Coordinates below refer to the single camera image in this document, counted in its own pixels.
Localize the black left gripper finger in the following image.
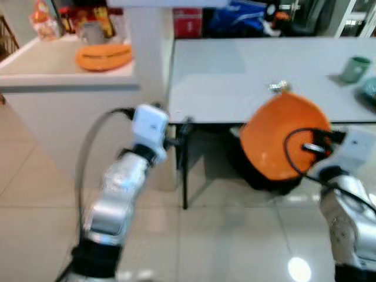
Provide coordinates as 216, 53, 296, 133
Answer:
178, 116, 195, 155

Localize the red yellow package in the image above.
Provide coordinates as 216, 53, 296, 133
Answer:
59, 5, 116, 38

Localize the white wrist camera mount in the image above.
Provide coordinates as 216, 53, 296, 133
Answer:
130, 104, 172, 166
320, 126, 376, 178

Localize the small metal object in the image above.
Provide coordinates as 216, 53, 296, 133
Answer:
268, 80, 290, 95

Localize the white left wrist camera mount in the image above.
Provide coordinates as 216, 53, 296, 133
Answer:
130, 104, 172, 166

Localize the orange white figurine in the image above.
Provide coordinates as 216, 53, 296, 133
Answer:
29, 0, 61, 41

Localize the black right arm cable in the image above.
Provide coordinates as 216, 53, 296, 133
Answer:
283, 127, 376, 216

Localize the orange plastic bowl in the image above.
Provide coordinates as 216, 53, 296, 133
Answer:
239, 92, 333, 182

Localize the blue bag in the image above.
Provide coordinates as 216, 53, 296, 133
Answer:
206, 0, 278, 38

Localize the white counter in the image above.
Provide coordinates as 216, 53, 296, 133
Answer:
0, 0, 178, 193

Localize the green ceramic cup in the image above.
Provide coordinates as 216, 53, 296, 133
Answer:
340, 56, 372, 85

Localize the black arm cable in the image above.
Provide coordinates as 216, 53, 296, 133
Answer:
75, 107, 137, 236
283, 127, 376, 216

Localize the grey dining table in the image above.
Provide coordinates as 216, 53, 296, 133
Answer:
167, 38, 376, 210

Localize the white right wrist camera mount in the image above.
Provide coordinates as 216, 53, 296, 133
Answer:
320, 126, 376, 178

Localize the grey metal mug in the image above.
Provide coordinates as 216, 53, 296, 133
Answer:
79, 22, 108, 45

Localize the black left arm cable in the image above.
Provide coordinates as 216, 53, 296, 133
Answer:
75, 107, 137, 236

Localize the red box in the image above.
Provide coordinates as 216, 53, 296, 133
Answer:
173, 7, 204, 39

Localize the orange plate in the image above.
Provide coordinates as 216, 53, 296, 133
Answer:
75, 43, 134, 73

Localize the teal plate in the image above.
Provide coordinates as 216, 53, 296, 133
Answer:
361, 76, 376, 110

